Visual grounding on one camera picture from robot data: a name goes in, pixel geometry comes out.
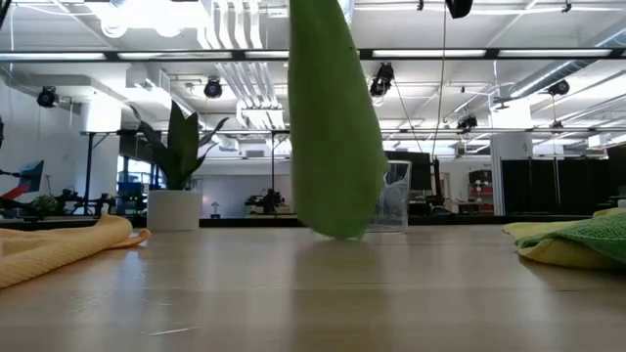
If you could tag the green microfiber towel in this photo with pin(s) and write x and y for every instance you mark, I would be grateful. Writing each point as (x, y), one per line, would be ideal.
(596, 234)
(332, 122)

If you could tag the orange microfiber towel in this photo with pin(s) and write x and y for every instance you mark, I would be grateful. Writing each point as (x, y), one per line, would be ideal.
(49, 249)

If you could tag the black gantry stand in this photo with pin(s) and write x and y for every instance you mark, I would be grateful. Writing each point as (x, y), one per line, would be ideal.
(273, 171)
(89, 171)

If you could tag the black background machine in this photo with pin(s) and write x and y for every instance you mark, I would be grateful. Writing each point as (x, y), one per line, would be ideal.
(266, 200)
(78, 203)

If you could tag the green snake plant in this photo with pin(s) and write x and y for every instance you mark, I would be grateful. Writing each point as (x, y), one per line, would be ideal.
(181, 146)

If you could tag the black computer monitor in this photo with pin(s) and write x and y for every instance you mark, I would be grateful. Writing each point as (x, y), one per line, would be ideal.
(421, 171)

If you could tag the small green bush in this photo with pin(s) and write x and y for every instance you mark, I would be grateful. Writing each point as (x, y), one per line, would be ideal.
(45, 203)

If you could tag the black partition panels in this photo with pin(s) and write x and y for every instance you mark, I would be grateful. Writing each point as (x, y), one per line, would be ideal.
(577, 186)

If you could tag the red storage shelf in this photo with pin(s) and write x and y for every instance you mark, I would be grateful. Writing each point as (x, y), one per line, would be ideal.
(481, 195)

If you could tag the long ceiling light bar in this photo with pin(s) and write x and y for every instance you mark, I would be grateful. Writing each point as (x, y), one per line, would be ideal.
(440, 53)

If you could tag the blue and red machine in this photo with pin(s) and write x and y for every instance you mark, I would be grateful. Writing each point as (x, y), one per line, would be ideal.
(30, 176)

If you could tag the black aluminium table frame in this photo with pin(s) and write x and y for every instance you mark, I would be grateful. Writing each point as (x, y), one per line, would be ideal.
(244, 222)

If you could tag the yellow microfiber towel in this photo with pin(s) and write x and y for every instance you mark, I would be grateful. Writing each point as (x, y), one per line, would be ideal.
(552, 254)

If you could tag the black ceiling spotlight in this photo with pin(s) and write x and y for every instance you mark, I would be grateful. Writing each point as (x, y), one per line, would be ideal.
(558, 87)
(467, 122)
(213, 88)
(47, 97)
(381, 80)

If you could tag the white round plant pot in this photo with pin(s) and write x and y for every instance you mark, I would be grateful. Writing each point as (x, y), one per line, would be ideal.
(173, 210)

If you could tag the clear plastic bin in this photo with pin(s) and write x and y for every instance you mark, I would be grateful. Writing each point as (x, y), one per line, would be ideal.
(398, 205)

